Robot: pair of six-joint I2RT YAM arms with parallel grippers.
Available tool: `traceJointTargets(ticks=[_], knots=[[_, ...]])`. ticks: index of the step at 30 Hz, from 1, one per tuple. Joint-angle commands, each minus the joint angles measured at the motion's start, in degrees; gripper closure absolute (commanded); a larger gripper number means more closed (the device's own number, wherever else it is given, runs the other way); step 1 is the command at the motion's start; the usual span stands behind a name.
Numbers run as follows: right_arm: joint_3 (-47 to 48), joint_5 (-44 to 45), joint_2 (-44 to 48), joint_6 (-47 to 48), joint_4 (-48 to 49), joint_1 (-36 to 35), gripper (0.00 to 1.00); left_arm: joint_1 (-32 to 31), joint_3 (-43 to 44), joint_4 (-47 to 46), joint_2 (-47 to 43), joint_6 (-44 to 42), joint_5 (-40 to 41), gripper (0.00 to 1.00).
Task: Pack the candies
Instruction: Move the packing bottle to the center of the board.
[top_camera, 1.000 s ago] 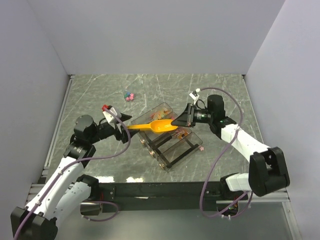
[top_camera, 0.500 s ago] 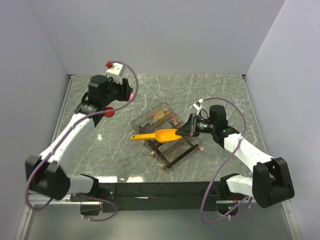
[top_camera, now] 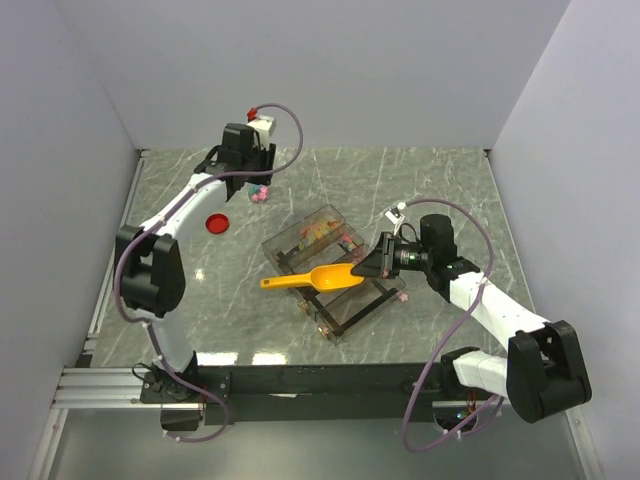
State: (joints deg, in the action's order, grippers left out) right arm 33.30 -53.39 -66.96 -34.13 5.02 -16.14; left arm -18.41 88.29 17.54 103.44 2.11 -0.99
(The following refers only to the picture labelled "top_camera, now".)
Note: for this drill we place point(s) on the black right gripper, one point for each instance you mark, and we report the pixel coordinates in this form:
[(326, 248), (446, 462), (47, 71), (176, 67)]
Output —
[(381, 262)]

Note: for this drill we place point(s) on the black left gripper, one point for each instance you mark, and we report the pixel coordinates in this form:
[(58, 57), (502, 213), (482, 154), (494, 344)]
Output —
[(266, 153)]

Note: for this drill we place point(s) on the yellow plastic scoop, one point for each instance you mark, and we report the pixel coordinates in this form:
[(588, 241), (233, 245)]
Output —
[(323, 278)]

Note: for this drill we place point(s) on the clear candy drawer box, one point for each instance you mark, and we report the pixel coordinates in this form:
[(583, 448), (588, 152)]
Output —
[(314, 258)]

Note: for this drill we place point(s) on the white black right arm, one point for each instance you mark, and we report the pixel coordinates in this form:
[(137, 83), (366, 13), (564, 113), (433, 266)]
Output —
[(543, 372)]

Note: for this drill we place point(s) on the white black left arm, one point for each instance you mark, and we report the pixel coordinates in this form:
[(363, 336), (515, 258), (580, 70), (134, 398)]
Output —
[(149, 279)]

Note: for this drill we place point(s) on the red jar lid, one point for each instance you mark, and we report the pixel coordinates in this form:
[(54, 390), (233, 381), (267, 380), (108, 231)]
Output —
[(217, 224)]

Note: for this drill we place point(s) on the black base beam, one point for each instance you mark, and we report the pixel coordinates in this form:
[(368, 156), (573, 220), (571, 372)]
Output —
[(307, 392)]

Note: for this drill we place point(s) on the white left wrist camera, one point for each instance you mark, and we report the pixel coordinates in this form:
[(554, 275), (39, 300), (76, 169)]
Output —
[(265, 125)]

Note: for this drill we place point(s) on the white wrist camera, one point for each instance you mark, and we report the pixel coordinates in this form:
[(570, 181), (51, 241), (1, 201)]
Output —
[(265, 125), (395, 213)]

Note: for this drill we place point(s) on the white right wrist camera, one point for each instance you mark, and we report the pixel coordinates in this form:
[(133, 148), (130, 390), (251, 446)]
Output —
[(395, 213)]

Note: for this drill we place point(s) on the aluminium frame rail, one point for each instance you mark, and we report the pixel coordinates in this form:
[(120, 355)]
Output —
[(83, 387)]

